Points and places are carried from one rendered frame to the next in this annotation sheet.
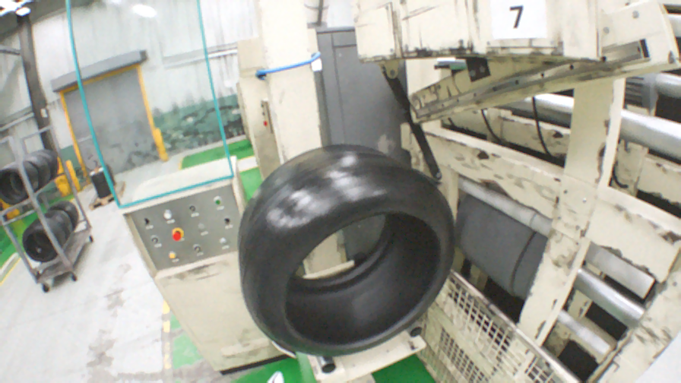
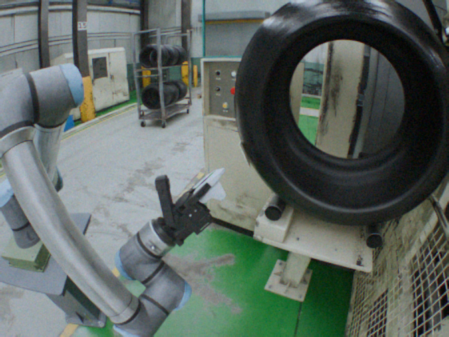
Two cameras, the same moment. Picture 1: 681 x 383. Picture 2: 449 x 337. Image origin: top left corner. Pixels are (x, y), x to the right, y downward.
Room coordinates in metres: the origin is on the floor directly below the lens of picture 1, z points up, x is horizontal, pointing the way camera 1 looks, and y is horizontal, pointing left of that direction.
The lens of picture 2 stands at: (0.04, -0.11, 1.26)
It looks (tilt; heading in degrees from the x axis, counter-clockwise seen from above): 29 degrees down; 46
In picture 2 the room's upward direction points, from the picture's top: straight up
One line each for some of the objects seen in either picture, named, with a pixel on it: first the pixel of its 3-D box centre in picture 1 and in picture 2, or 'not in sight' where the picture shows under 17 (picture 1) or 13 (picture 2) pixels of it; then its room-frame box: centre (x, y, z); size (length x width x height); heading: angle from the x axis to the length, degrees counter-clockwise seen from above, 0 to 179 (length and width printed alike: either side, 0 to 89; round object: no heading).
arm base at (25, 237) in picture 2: not in sight; (25, 226); (-0.30, 0.82, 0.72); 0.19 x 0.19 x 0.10
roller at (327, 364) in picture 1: (311, 326); (288, 182); (0.58, 0.15, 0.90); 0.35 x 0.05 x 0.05; 17
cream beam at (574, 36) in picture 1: (460, 25); not in sight; (0.59, -0.31, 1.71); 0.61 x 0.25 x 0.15; 17
